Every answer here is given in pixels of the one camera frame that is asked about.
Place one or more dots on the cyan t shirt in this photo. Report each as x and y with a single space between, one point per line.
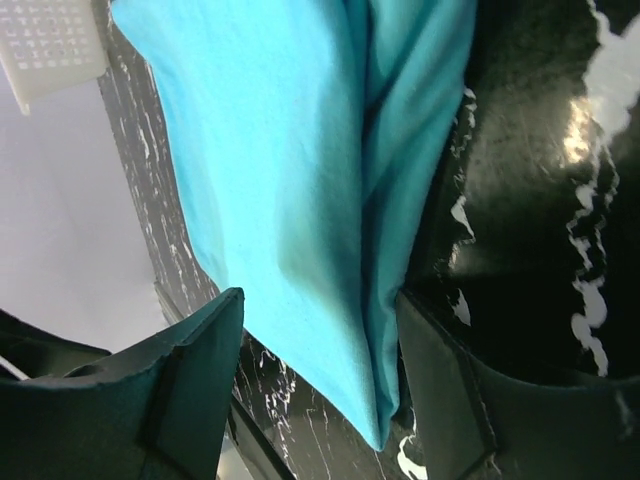
304 137

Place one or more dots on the white plastic basket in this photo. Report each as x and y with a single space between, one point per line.
48 46

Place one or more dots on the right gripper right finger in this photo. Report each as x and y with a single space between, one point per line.
484 418

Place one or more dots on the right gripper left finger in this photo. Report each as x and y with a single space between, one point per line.
156 410

